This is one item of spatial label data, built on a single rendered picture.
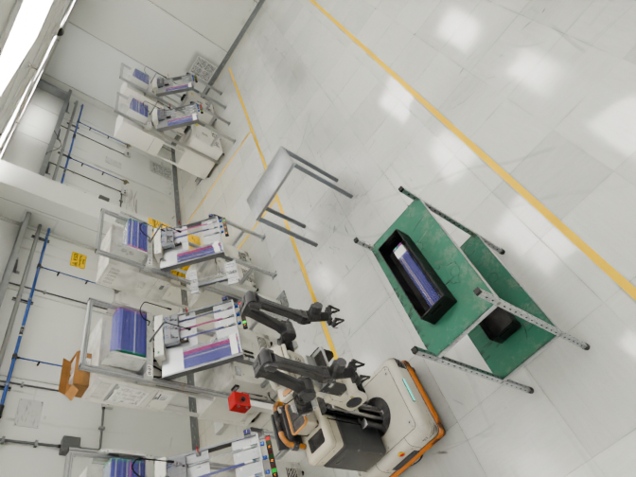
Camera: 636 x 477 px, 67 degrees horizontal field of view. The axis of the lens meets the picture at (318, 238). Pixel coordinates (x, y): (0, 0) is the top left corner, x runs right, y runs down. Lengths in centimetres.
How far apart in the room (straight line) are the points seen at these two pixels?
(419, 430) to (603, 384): 111
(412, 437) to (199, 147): 650
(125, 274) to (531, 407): 410
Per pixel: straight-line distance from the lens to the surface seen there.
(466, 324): 244
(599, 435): 312
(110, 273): 555
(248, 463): 388
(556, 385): 324
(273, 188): 479
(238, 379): 467
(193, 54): 1132
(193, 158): 877
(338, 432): 325
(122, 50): 1133
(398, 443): 347
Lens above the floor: 290
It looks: 33 degrees down
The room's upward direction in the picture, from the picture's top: 65 degrees counter-clockwise
